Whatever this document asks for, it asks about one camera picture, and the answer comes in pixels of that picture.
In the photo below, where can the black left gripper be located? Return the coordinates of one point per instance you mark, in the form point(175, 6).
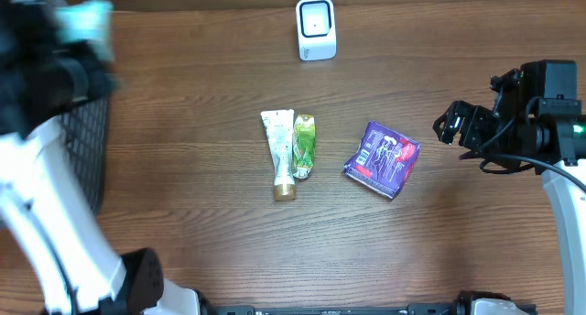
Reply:
point(85, 80)

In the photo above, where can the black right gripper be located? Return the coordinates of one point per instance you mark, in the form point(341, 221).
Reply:
point(472, 126)

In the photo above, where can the purple Carefree pad pack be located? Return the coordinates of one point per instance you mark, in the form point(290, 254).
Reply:
point(383, 161)

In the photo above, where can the mint green wipes pack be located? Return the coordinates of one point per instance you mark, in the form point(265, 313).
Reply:
point(87, 24)

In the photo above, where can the green yellow snack pouch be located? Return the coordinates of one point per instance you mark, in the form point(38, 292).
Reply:
point(304, 137)

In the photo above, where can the white tube gold cap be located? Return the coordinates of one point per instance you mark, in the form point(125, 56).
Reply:
point(279, 134)

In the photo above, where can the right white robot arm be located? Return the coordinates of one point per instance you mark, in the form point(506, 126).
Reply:
point(549, 137)

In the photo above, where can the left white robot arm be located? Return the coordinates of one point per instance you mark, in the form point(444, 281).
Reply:
point(44, 208)

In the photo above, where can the white barcode scanner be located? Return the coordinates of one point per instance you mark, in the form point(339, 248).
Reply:
point(316, 29)

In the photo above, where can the grey plastic basket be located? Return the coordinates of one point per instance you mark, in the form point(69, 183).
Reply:
point(84, 135)

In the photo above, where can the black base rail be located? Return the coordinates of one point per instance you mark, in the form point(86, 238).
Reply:
point(466, 303)

